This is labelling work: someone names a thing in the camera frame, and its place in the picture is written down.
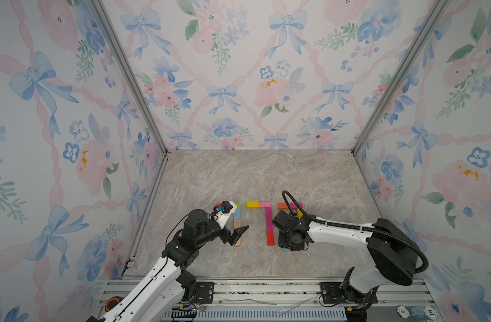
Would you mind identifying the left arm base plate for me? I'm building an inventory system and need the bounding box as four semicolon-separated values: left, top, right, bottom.
181;282;215;304

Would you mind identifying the light blue block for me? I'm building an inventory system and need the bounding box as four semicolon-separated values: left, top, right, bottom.
234;208;241;221

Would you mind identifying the white cable duct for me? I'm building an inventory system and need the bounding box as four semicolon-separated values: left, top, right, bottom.
159;307;348;321

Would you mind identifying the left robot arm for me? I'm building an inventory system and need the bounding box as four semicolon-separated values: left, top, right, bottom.
88;201;249;321

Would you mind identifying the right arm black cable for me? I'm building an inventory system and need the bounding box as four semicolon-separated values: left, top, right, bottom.
281;190;429;275

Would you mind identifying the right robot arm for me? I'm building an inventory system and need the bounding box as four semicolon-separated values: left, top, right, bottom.
272;211;429;305

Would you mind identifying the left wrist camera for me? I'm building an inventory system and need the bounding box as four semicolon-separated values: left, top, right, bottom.
214;201;238;229

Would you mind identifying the red block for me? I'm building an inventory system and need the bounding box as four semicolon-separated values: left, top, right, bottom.
266;231;276;246

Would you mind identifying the orange black tape measure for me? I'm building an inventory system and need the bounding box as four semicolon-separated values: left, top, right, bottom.
104;297;123;312

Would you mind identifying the white blue object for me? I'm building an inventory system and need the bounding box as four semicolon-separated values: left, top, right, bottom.
397;305;438;321

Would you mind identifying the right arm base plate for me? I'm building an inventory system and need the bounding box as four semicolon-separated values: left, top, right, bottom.
319;282;378;305

